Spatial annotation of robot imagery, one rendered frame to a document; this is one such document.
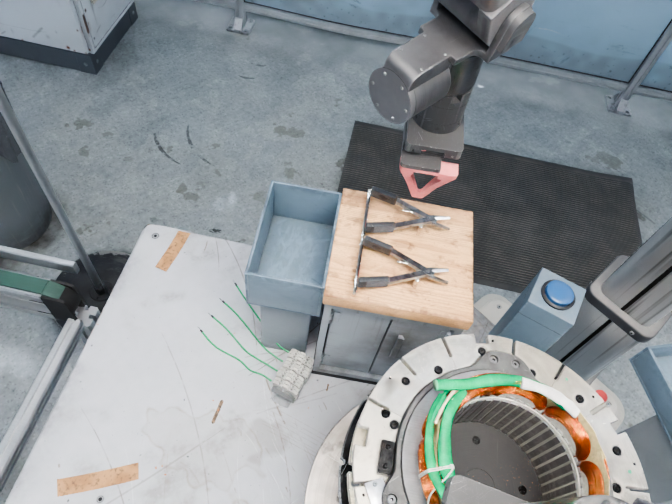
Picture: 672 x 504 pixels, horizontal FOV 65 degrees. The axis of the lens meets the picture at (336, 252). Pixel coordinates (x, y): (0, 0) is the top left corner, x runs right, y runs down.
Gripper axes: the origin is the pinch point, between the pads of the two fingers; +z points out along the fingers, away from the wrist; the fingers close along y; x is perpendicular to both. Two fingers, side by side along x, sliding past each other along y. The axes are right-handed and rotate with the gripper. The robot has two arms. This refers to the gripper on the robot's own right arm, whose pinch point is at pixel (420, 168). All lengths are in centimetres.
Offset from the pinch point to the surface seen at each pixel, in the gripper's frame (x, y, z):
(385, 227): -3.0, 5.0, 7.4
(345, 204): -9.0, 0.1, 10.0
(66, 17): -138, -135, 89
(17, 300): -68, 10, 42
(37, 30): -154, -135, 98
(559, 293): 23.3, 7.7, 12.6
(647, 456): 38, 26, 22
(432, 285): 4.5, 11.4, 10.0
